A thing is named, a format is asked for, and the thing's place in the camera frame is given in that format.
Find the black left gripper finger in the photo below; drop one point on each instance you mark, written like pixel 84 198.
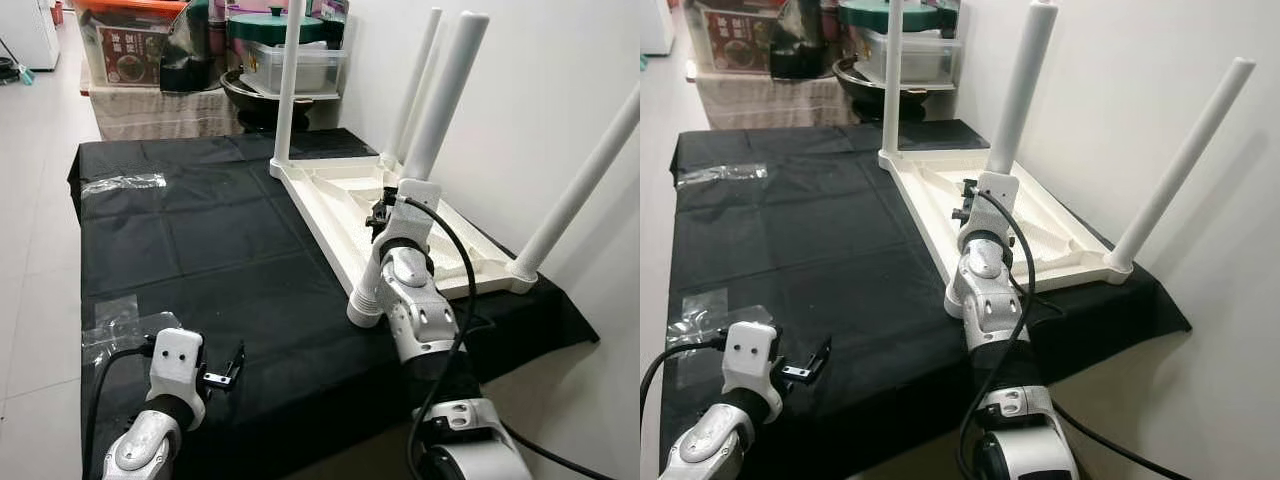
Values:
pixel 238 362
pixel 820 357

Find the white plastic table leg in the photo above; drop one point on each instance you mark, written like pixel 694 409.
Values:
pixel 893 80
pixel 420 80
pixel 580 195
pixel 450 90
pixel 1180 170
pixel 1020 90
pixel 287 80

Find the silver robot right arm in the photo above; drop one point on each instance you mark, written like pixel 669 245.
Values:
pixel 990 300
pixel 415 300

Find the cream plastic children table top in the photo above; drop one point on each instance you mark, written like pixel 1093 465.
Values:
pixel 340 210
pixel 940 200

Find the clear tape patch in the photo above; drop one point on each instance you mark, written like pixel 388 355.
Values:
pixel 710 315
pixel 125 325

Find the black table cloth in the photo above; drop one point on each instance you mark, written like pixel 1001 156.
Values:
pixel 200 250
pixel 800 240

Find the clear plastic storage box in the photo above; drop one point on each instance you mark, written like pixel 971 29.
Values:
pixel 315 65
pixel 925 55

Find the black round bowl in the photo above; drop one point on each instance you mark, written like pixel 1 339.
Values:
pixel 250 100
pixel 865 90

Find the green round lid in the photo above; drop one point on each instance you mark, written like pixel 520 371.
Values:
pixel 260 25
pixel 870 15

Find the clear plastic bag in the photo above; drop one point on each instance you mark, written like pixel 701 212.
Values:
pixel 720 175
pixel 125 183

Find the cloth covered bench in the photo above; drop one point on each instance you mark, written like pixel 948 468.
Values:
pixel 770 100
pixel 160 110

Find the black bag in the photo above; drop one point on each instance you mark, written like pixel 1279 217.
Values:
pixel 190 50
pixel 800 40

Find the storage box with orange lid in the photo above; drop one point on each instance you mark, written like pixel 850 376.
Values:
pixel 125 45
pixel 735 35

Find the white appliance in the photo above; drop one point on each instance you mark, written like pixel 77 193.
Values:
pixel 25 30
pixel 655 25

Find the broom with teal head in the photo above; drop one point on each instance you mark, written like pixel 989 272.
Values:
pixel 22 72

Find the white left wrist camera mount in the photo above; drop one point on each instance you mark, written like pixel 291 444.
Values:
pixel 750 350
pixel 178 360

